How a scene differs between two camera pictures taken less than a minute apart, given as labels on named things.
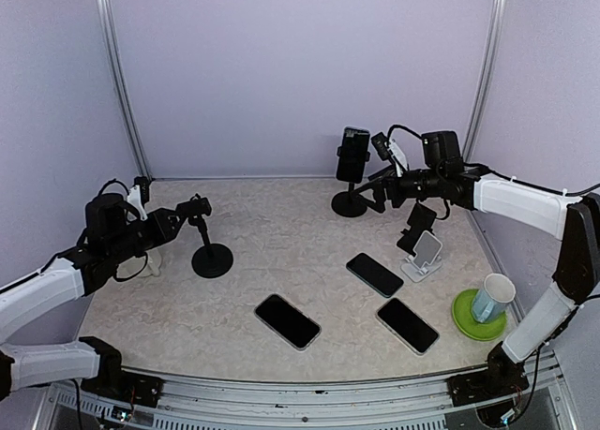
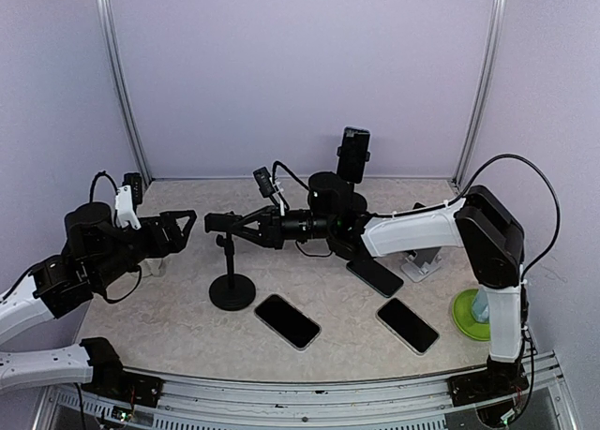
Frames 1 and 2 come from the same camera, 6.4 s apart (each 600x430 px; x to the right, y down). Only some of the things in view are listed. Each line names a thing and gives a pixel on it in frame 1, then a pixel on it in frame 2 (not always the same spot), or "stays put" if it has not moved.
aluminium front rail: (198, 402) stays put
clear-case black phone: (292, 323) stays put
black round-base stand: (211, 260) to (230, 292)
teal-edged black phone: (374, 274) stays put
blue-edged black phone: (352, 155) stays put
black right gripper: (381, 192) to (268, 228)
